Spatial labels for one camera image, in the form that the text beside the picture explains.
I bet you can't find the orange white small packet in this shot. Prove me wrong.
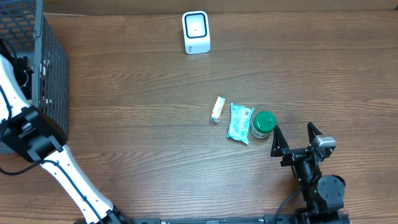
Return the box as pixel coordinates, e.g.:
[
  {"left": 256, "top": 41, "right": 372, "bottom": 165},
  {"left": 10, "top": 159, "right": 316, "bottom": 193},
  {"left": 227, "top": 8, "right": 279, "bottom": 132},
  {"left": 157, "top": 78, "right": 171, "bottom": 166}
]
[{"left": 210, "top": 96, "right": 225, "bottom": 123}]

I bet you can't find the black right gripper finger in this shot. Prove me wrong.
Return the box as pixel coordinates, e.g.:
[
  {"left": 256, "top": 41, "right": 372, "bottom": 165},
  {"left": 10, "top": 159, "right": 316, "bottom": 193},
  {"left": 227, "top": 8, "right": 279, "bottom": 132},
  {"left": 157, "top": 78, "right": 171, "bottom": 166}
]
[
  {"left": 271, "top": 125, "right": 290, "bottom": 157},
  {"left": 307, "top": 122, "right": 323, "bottom": 146}
]

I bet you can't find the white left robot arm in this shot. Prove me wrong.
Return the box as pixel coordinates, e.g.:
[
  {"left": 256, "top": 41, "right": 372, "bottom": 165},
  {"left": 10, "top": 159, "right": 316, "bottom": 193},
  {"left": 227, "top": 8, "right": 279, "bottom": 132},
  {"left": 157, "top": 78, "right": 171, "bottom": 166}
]
[{"left": 1, "top": 44, "right": 131, "bottom": 223}]

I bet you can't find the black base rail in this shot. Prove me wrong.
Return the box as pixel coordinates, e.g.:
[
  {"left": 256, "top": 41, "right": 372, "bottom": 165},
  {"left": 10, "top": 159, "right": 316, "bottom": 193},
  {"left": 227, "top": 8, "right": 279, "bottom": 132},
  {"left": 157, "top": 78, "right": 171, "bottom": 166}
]
[{"left": 131, "top": 214, "right": 351, "bottom": 224}]

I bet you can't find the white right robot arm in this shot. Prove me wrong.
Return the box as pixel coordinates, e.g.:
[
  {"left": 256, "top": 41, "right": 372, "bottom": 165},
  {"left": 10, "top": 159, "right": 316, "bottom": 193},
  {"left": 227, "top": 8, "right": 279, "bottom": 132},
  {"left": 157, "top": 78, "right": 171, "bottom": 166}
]
[{"left": 269, "top": 122, "right": 350, "bottom": 224}]

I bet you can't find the teal white snack packet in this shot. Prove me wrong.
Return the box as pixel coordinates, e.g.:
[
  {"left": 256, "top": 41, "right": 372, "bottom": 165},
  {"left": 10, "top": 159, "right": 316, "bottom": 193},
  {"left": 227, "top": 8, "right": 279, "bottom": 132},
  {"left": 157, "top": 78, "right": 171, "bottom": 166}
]
[{"left": 226, "top": 103, "right": 254, "bottom": 145}]

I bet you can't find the grey plastic mesh basket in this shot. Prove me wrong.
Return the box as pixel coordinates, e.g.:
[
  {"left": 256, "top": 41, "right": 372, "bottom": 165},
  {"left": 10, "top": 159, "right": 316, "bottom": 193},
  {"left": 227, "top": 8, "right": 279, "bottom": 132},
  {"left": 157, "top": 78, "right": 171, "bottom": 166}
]
[{"left": 1, "top": 0, "right": 69, "bottom": 138}]

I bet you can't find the white barcode scanner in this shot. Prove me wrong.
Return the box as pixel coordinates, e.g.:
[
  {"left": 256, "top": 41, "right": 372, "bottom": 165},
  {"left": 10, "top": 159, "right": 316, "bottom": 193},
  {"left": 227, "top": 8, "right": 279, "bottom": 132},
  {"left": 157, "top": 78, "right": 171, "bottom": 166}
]
[{"left": 182, "top": 11, "right": 211, "bottom": 55}]

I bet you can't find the green lid jar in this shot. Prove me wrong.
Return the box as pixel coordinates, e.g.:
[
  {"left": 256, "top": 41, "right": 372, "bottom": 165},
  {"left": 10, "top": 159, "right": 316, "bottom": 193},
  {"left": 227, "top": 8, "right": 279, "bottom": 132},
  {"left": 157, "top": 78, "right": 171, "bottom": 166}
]
[{"left": 251, "top": 111, "right": 277, "bottom": 138}]

